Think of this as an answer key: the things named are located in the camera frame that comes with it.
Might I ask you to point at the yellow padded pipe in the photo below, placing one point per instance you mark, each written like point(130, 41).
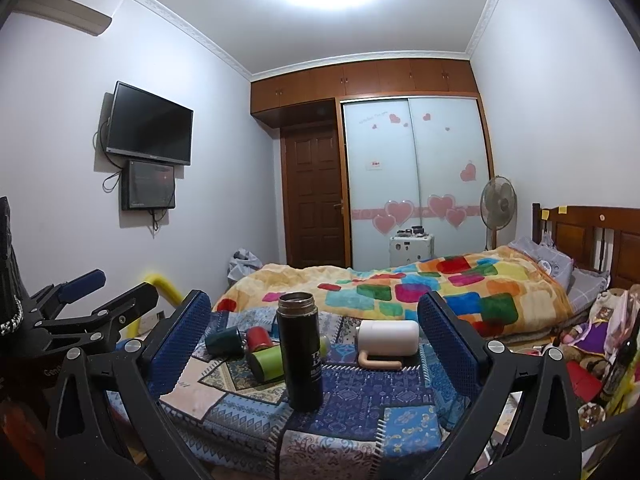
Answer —
point(160, 285)

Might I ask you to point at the dark wine bottle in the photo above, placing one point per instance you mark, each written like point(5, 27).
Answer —
point(620, 365)

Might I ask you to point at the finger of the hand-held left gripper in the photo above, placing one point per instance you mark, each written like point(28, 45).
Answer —
point(131, 302)
point(80, 285)

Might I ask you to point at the dark ribbed object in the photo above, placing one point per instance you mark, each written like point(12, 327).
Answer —
point(7, 265)

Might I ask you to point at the blue patchwork tablecloth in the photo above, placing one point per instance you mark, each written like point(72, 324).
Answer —
point(360, 410)

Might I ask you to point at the brown wooden door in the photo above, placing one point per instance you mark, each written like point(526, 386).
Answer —
point(312, 195)

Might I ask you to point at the grey checked pillow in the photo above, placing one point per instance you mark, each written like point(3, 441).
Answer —
point(587, 287)

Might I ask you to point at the white air conditioner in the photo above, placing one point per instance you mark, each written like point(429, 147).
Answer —
point(70, 2)

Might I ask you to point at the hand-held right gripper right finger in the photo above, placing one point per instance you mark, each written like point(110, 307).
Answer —
point(450, 347)

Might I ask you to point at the small black wall monitor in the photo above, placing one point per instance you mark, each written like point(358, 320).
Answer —
point(148, 185)

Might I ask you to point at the small white cabinet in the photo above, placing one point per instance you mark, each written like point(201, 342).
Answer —
point(411, 251)

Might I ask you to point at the colourful patch blanket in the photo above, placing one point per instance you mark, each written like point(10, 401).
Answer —
point(400, 290)

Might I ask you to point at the red flat box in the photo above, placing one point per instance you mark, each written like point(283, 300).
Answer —
point(582, 382)

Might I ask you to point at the wooden wardrobe with glass doors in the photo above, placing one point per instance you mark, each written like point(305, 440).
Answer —
point(415, 170)

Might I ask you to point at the black thermos bottle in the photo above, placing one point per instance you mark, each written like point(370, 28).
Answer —
point(300, 355)

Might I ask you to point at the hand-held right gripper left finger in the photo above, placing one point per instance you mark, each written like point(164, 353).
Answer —
point(179, 347)

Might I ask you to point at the standing electric fan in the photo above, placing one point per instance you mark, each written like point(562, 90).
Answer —
point(498, 200)

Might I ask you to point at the lime green cup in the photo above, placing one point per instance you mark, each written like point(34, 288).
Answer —
point(267, 364)

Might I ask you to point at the dark green cup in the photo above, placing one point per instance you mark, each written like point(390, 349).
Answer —
point(224, 342)

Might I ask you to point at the black wall television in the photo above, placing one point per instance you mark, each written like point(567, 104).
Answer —
point(150, 125)

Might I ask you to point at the red cup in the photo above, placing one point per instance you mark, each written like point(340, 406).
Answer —
point(259, 340)

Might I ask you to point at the wooden bed headboard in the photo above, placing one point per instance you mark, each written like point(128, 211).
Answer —
point(585, 235)

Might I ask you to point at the grey printed pillow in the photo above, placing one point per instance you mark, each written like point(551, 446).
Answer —
point(545, 260)

